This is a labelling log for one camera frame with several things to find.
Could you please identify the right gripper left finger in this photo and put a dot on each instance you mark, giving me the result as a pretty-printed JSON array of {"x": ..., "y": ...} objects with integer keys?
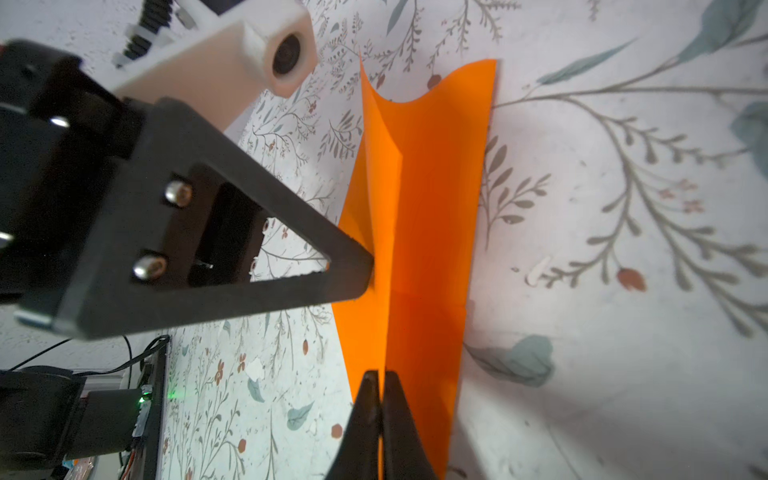
[{"x": 358, "y": 454}]

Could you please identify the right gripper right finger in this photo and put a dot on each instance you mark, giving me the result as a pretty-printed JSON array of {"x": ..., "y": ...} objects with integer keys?
[{"x": 403, "y": 454}]

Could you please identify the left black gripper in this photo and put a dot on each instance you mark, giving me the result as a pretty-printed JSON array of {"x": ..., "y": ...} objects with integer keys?
[{"x": 94, "y": 246}]

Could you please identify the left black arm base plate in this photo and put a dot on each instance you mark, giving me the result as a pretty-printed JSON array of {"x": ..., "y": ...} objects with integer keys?
[{"x": 144, "y": 456}]

